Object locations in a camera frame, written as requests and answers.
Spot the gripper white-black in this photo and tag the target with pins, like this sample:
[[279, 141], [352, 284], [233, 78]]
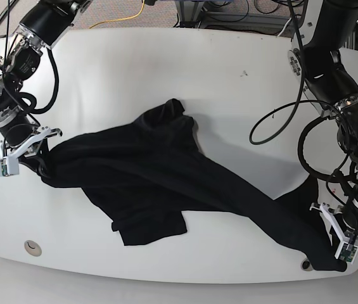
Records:
[[24, 143], [343, 228]]

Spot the black t-shirt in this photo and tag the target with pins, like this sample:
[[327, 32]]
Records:
[[145, 174]]

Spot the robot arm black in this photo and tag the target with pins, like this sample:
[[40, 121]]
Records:
[[41, 28], [315, 59]]

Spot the right table grommet hole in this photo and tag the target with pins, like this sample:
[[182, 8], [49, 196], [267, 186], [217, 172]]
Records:
[[306, 265]]

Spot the table grommet hole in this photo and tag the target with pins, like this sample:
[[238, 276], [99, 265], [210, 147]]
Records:
[[32, 248], [306, 265]]

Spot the left table grommet hole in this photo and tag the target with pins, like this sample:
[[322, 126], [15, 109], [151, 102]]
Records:
[[32, 248]]

